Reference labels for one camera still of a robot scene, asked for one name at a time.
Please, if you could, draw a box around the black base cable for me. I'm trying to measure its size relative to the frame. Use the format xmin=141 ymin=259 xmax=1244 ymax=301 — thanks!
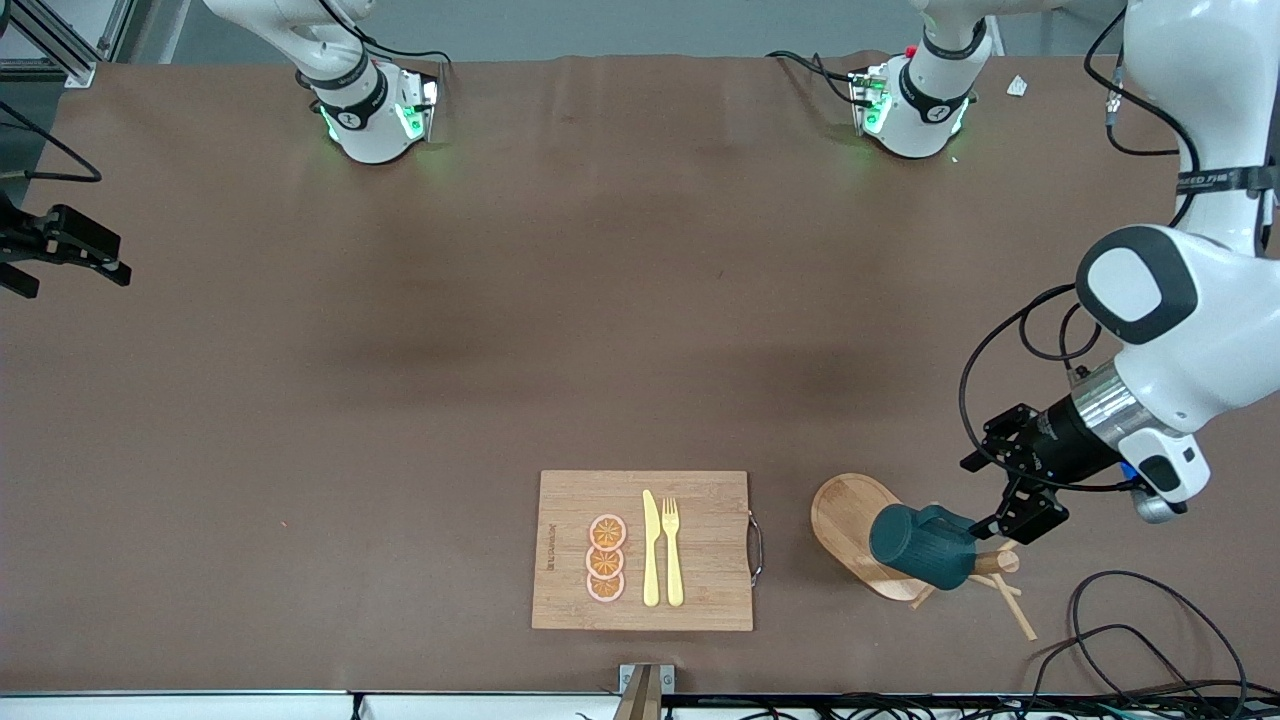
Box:
xmin=766 ymin=50 xmax=863 ymax=103
xmin=330 ymin=0 xmax=453 ymax=67

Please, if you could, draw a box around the yellow plastic fork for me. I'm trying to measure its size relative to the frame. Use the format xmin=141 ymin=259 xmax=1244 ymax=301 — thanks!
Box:
xmin=661 ymin=497 xmax=685 ymax=608

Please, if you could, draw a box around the dark teal ribbed cup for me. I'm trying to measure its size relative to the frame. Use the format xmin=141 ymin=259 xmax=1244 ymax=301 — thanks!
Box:
xmin=868 ymin=503 xmax=979 ymax=591

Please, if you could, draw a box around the bamboo cutting board metal handle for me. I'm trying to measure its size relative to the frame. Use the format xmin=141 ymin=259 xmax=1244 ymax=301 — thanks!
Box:
xmin=531 ymin=470 xmax=764 ymax=633

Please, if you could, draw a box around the black loose table cable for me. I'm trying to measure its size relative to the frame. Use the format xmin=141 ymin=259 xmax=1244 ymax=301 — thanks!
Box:
xmin=1025 ymin=622 xmax=1211 ymax=701
xmin=1068 ymin=570 xmax=1249 ymax=720

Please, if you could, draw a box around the wooden mug tree rack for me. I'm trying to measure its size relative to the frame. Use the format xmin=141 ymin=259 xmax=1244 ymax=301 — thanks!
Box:
xmin=810 ymin=473 xmax=1038 ymax=642

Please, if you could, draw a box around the black left base cable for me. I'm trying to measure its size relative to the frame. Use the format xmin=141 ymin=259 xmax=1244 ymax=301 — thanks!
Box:
xmin=766 ymin=50 xmax=863 ymax=103

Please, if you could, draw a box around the black right base cable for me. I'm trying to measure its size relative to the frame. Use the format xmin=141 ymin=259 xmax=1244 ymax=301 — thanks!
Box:
xmin=330 ymin=0 xmax=453 ymax=67

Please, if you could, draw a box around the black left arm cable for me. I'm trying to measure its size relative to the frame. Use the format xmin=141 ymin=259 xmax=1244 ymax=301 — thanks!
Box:
xmin=958 ymin=8 xmax=1201 ymax=493

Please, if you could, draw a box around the metal table edge bracket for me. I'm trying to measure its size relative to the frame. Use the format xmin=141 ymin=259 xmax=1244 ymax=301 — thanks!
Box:
xmin=612 ymin=663 xmax=676 ymax=720

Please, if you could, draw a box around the yellow plastic knife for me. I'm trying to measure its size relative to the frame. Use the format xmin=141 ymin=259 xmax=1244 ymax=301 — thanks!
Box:
xmin=642 ymin=489 xmax=662 ymax=608

